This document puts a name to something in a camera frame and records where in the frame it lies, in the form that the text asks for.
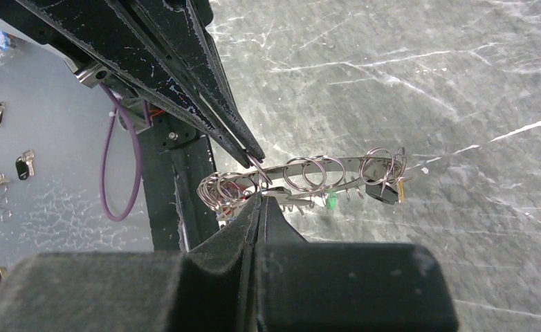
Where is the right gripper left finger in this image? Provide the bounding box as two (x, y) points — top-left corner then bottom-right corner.
(0, 194), (262, 331)

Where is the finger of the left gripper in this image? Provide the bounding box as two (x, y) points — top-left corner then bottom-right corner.
(131, 1), (265, 162)

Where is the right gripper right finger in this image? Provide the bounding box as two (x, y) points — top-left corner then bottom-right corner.
(255, 199), (459, 331)

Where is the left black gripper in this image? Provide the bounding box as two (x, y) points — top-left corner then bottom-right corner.
(0, 0), (252, 169)

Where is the silver disc keyring with keys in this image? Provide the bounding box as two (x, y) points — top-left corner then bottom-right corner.
(196, 147), (407, 225)

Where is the key with black tag floor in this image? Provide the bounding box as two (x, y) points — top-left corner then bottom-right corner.
(15, 149), (35, 181)

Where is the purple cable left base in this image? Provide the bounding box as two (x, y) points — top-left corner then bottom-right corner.
(98, 82), (144, 223)

